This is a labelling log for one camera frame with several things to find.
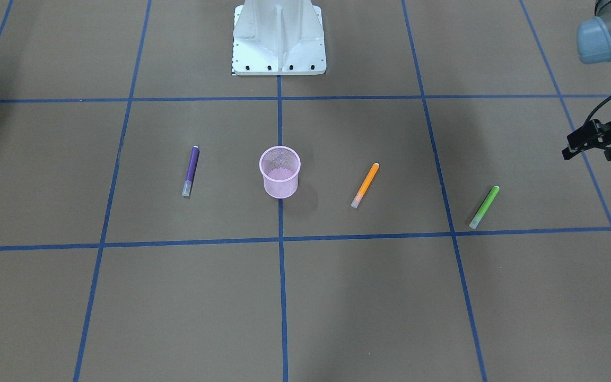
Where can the pink mesh pen holder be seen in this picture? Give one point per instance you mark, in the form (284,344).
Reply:
(279,167)

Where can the orange highlighter pen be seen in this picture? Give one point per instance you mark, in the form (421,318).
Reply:
(365,185)

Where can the purple highlighter pen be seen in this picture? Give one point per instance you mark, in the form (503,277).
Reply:
(191,171)

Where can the green highlighter pen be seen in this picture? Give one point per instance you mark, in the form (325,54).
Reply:
(484,207)

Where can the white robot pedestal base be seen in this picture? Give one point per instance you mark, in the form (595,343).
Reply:
(278,38)

